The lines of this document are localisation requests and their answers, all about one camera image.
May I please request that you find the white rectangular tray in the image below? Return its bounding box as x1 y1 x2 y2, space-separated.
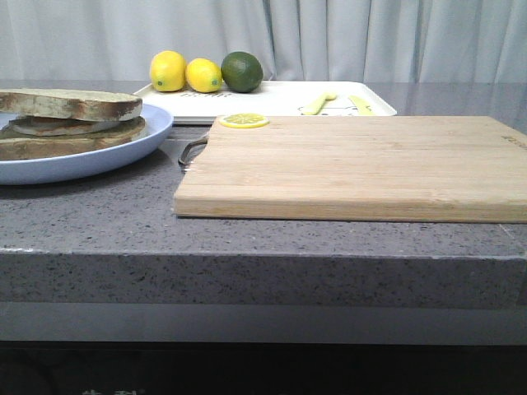
135 81 397 125

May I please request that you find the left yellow lemon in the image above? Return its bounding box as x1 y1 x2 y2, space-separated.
150 50 187 92

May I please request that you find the bread slice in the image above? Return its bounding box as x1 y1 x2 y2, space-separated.
1 88 142 122
1 117 146 160

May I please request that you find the right yellow lemon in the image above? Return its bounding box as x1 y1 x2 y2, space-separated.
185 58 223 93

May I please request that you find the fried egg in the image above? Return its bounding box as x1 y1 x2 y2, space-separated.
8 116 120 137

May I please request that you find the yellow plastic spoon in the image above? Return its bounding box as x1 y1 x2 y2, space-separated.
301 91 337 115

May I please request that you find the lemon slice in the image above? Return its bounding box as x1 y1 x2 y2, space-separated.
219 113 269 128

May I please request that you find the yellow lemon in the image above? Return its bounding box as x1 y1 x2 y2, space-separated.
185 58 223 93
150 50 187 92

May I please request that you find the yellow plastic knife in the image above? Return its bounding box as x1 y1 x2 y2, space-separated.
348 95 375 116

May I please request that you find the light blue round plate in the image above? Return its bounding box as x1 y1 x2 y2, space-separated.
1 104 174 185

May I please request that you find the wooden cutting board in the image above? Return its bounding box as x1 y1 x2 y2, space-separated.
174 116 526 223

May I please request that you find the green lime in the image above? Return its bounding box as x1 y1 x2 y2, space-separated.
221 51 264 93

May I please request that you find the grey curtain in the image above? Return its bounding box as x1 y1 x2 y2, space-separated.
1 1 526 83

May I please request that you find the metal cutting board handle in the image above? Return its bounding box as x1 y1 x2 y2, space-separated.
178 136 208 171

